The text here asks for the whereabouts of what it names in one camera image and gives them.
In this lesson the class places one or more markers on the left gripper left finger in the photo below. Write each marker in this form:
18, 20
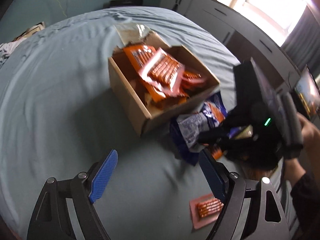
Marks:
50, 218

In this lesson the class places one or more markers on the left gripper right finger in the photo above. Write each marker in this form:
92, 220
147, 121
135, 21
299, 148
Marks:
265, 218

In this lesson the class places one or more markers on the blue white snack bag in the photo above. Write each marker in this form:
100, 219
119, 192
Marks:
186, 128

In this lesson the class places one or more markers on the person right hand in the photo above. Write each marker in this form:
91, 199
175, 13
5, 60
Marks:
310, 134

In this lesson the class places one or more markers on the monitor screen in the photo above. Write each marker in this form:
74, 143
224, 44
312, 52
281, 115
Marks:
306, 95

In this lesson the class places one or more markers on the small orange snack packet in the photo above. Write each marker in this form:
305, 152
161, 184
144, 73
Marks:
215, 151

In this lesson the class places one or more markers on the small pink snack packet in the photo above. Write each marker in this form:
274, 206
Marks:
204, 210

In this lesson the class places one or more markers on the grey cabinet row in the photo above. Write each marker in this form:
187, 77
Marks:
242, 38

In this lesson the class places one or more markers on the light blue bed sheet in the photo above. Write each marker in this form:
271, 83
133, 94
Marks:
59, 116

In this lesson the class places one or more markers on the pink snack pack in box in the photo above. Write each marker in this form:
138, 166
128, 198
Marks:
163, 72

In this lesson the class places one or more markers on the brown cardboard box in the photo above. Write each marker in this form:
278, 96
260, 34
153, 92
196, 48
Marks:
144, 114

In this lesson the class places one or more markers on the bright window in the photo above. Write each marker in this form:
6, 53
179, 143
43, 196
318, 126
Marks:
276, 18

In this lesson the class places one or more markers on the orange snack pack in box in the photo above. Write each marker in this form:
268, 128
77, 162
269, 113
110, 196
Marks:
138, 55

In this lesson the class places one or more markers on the black device by wall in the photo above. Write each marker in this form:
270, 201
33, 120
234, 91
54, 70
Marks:
122, 3

